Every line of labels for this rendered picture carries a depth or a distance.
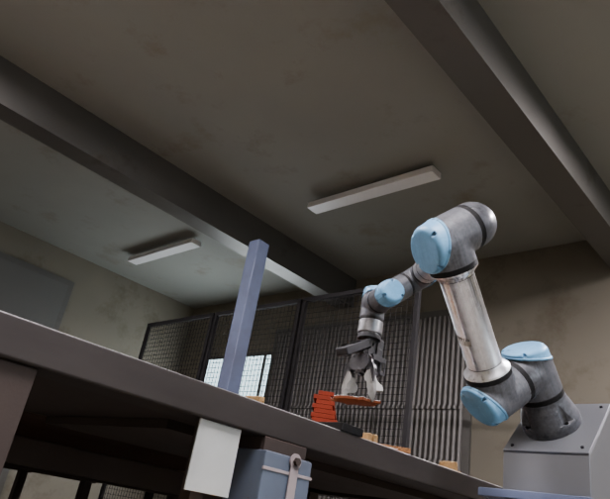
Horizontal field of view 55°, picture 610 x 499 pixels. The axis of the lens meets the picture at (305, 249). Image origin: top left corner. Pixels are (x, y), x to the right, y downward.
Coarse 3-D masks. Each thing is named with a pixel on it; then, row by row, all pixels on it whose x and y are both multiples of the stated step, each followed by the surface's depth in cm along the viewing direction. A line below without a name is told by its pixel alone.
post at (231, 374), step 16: (256, 240) 401; (256, 256) 395; (256, 272) 393; (240, 288) 391; (256, 288) 390; (240, 304) 384; (256, 304) 388; (240, 320) 377; (240, 336) 372; (240, 352) 370; (224, 368) 367; (240, 368) 368; (224, 384) 361; (240, 384) 365
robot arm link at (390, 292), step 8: (384, 280) 171; (392, 280) 171; (400, 280) 174; (408, 280) 174; (376, 288) 172; (384, 288) 169; (392, 288) 170; (400, 288) 170; (408, 288) 174; (368, 296) 178; (376, 296) 172; (384, 296) 169; (392, 296) 169; (400, 296) 169; (408, 296) 175; (368, 304) 178; (376, 304) 173; (384, 304) 171; (392, 304) 170; (376, 312) 177; (384, 312) 178
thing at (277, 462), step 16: (240, 448) 117; (256, 448) 115; (272, 448) 115; (288, 448) 118; (304, 448) 122; (240, 464) 115; (256, 464) 112; (272, 464) 112; (288, 464) 115; (304, 464) 118; (240, 480) 113; (256, 480) 110; (272, 480) 112; (288, 480) 114; (304, 480) 118; (240, 496) 111; (256, 496) 109; (272, 496) 111; (288, 496) 113; (304, 496) 117
